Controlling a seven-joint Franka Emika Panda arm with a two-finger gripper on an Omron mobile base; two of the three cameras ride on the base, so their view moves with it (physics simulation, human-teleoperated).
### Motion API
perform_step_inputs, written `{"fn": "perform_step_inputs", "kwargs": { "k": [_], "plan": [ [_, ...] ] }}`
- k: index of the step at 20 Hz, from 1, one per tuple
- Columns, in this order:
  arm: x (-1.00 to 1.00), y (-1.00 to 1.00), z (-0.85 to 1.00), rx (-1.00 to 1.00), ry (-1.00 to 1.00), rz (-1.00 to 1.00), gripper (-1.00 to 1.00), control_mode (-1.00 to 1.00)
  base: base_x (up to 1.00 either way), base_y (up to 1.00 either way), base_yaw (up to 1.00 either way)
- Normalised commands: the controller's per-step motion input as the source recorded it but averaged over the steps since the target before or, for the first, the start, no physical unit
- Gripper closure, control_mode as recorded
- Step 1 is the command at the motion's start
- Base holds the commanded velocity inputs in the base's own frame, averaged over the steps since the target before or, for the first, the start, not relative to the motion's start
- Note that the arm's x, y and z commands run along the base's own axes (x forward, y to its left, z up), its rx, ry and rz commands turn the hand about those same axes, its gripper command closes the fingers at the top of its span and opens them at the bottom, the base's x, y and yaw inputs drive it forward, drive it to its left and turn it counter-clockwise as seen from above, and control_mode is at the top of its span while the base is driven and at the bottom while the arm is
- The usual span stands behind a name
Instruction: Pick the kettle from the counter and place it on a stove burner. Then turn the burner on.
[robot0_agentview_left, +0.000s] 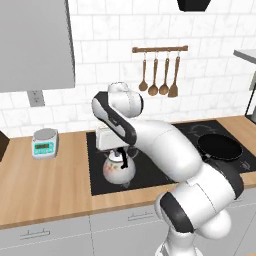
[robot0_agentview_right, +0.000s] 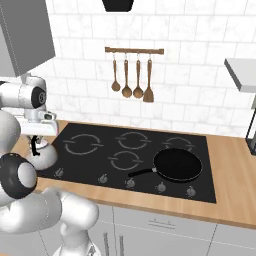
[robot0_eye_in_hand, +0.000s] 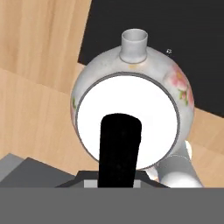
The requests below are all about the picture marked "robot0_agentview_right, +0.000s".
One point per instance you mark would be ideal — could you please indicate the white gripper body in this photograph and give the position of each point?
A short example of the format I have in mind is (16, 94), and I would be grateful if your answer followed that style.
(38, 128)

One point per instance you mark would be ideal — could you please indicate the grey wall shelf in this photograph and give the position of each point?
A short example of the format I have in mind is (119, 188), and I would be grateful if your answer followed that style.
(243, 75)

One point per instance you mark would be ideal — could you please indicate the grey drawer front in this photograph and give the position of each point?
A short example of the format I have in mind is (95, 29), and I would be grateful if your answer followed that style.
(186, 225)

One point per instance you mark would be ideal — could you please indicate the grey wall cupboard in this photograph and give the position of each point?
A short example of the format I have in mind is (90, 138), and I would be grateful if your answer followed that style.
(23, 33)

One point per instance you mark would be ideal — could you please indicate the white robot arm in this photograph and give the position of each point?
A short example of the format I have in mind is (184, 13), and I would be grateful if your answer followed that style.
(20, 206)

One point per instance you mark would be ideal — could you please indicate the wooden wall rail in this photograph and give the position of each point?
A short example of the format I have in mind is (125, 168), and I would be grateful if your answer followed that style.
(133, 50)

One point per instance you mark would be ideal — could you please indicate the small wooden spoon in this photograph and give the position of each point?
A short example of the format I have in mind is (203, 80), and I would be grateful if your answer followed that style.
(115, 86)

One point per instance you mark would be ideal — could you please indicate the black range hood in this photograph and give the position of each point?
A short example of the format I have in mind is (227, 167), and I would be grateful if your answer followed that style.
(118, 5)

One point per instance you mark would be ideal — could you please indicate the black frying pan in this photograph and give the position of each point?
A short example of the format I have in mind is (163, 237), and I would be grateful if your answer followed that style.
(178, 165)

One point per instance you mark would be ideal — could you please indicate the dark shelf bracket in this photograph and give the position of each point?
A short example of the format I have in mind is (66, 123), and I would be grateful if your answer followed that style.
(251, 133)

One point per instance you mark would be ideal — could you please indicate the narrow grey cupboard door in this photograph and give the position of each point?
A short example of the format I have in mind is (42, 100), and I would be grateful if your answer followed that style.
(104, 220)

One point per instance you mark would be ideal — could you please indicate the wide grey cupboard door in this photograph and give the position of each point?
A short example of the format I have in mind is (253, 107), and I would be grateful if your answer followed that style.
(160, 243)

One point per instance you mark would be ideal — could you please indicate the grey cupboard front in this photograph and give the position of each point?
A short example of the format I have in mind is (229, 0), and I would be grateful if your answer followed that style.
(235, 241)

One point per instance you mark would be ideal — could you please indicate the black hob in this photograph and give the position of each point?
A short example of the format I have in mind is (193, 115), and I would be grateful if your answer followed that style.
(100, 163)

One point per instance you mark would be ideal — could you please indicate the wooden spatula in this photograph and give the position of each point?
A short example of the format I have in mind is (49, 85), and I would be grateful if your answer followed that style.
(148, 95)

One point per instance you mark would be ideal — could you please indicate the wooden round spoon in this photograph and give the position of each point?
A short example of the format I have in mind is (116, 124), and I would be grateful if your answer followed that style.
(138, 91)

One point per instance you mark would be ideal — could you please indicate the wooden ladle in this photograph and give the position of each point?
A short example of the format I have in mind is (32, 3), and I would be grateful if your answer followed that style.
(126, 90)

